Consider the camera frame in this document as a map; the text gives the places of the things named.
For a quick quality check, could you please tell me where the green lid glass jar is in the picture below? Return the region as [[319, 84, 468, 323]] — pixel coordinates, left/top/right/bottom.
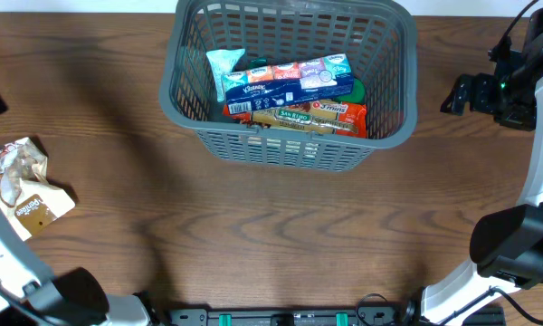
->
[[334, 78, 366, 104]]

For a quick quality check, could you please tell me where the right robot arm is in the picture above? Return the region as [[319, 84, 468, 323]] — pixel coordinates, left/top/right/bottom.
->
[[401, 8, 543, 325]]

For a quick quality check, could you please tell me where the teal wet wipes pack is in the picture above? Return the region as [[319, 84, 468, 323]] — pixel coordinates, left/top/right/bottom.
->
[[206, 49, 245, 102]]

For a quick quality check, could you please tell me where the Kleenex tissue multipack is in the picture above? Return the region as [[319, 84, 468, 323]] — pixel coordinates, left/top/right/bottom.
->
[[222, 53, 355, 114]]

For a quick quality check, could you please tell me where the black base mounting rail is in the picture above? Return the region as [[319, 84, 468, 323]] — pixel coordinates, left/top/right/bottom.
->
[[135, 292, 508, 326]]

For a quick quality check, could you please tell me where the grey plastic basket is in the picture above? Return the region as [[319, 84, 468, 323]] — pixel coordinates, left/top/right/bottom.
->
[[158, 0, 418, 171]]

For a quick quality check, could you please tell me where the green coffee bean bag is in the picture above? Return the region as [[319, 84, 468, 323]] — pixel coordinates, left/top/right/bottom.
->
[[248, 57, 268, 70]]

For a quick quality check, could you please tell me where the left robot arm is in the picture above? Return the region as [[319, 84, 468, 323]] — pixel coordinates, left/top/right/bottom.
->
[[0, 212, 152, 326]]

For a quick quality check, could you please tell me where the beige crumpled snack bag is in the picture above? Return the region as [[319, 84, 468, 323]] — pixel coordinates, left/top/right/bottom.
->
[[0, 138, 75, 241]]

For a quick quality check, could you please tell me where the San Remo spaghetti packet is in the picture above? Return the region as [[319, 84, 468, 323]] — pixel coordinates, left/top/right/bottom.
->
[[223, 100, 367, 139]]

